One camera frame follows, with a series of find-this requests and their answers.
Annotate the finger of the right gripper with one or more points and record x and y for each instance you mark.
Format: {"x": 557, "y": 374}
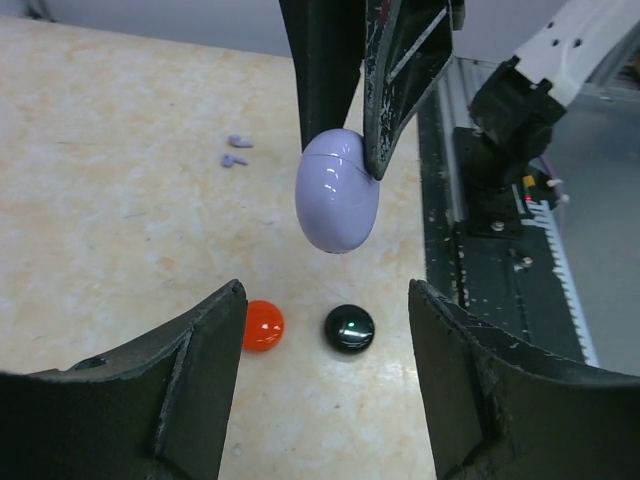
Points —
{"x": 326, "y": 39}
{"x": 408, "y": 46}

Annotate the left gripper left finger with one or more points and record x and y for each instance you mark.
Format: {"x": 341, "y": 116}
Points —
{"x": 156, "y": 407}

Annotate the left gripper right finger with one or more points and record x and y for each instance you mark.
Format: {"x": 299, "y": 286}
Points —
{"x": 498, "y": 407}

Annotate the orange earbud charging case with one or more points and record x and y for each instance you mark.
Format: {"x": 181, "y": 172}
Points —
{"x": 264, "y": 326}

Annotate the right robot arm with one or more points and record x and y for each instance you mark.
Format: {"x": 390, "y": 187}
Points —
{"x": 363, "y": 68}

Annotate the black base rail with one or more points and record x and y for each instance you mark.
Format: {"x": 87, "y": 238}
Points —
{"x": 501, "y": 273}

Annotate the white cable duct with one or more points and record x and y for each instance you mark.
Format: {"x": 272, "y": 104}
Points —
{"x": 543, "y": 217}

